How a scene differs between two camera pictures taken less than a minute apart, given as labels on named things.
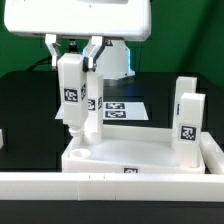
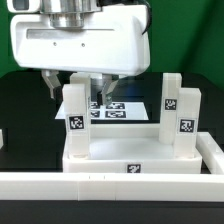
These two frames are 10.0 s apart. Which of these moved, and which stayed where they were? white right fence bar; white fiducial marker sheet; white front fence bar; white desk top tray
Moved: white desk top tray
Stayed: white fiducial marker sheet; white front fence bar; white right fence bar
